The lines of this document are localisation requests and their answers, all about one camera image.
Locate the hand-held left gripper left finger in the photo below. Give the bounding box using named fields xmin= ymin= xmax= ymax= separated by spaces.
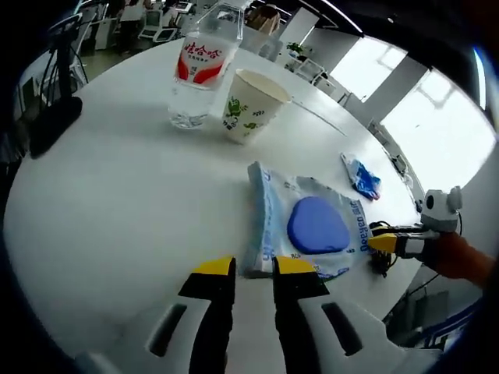
xmin=76 ymin=255 xmax=238 ymax=374

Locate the wide bright window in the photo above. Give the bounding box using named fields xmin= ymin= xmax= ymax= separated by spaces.
xmin=379 ymin=69 xmax=499 ymax=181

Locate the black pouch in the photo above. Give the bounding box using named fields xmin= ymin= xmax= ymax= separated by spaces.
xmin=30 ymin=96 xmax=84 ymax=159

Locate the black tripod stand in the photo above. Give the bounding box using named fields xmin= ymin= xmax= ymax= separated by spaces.
xmin=44 ymin=12 xmax=86 ymax=104

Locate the brown cardboard box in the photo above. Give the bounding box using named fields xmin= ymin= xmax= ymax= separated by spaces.
xmin=248 ymin=2 xmax=282 ymax=35

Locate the light blue wet wipes packet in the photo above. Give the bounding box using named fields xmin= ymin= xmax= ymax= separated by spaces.
xmin=242 ymin=160 xmax=370 ymax=280

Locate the white office chair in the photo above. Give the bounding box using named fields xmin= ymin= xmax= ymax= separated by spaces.
xmin=137 ymin=9 xmax=175 ymax=43

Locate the green potted plant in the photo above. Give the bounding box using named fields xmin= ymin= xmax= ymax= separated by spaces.
xmin=285 ymin=41 xmax=313 ymax=56

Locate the white paper cup green print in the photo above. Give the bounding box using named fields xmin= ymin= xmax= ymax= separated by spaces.
xmin=222 ymin=68 xmax=293 ymax=146

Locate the narrow bright window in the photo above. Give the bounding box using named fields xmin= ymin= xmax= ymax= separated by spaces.
xmin=330 ymin=36 xmax=407 ymax=103

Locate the clear plastic water bottle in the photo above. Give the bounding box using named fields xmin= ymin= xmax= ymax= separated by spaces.
xmin=167 ymin=0 xmax=246 ymax=130

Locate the small blue packet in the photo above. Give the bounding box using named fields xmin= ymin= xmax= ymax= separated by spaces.
xmin=339 ymin=152 xmax=382 ymax=203

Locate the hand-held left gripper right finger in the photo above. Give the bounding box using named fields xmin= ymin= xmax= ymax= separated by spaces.
xmin=271 ymin=255 xmax=442 ymax=374

